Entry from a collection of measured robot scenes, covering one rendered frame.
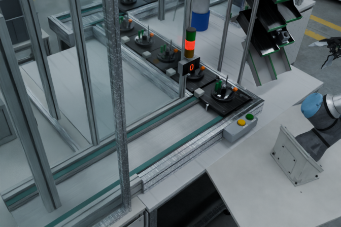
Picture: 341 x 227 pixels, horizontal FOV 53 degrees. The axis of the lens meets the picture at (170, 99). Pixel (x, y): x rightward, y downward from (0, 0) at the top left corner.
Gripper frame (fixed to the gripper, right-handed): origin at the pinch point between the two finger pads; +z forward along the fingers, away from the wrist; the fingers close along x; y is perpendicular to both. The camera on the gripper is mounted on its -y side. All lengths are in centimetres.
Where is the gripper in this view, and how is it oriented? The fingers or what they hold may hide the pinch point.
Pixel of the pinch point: (313, 57)
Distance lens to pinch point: 199.2
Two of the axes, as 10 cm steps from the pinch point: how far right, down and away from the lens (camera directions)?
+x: 5.7, 7.7, 2.8
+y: -1.2, 4.2, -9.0
